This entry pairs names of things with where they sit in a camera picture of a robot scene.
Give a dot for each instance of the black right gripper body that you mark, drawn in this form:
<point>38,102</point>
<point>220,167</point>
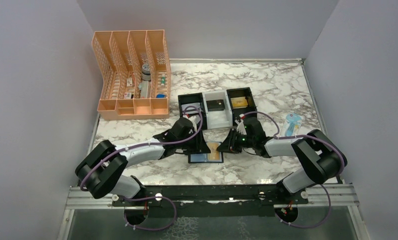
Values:
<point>242,140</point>

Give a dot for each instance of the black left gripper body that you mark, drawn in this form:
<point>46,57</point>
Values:
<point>192,146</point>

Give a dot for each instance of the black leather card holder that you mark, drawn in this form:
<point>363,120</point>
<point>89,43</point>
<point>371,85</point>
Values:
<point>202,158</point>

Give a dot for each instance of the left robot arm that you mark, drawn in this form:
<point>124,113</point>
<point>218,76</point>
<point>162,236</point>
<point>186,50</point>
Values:
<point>101,172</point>

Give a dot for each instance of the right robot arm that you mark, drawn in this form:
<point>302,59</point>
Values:
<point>320,159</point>

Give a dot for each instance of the silver card in left bin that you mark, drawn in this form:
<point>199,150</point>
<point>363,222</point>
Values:
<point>187,109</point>

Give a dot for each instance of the white middle card bin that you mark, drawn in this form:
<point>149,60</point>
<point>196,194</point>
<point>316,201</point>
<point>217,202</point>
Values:
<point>220,118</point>

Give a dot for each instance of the black left card bin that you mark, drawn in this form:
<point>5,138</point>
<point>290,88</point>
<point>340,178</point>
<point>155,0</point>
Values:
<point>196,100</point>

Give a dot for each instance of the black card bin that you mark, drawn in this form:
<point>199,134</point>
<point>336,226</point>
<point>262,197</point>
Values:
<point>235,113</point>
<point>196,100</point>

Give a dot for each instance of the gold credit card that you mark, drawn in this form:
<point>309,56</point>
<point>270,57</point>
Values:
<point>239,102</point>

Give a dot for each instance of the black right card bin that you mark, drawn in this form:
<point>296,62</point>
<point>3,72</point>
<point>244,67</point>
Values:
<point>235,113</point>

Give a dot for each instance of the blue nail clipper package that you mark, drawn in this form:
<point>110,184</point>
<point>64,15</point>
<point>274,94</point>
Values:
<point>291,125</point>

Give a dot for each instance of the green white small tube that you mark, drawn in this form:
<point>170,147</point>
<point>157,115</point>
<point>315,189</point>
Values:
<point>163,81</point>

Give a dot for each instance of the grey flat box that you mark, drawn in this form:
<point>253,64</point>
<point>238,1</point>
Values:
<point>145,88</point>

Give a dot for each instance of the peach plastic file organizer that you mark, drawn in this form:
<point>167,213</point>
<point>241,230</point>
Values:
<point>120,56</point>

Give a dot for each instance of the black mounting rail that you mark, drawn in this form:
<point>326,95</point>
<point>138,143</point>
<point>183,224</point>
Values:
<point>263,193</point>

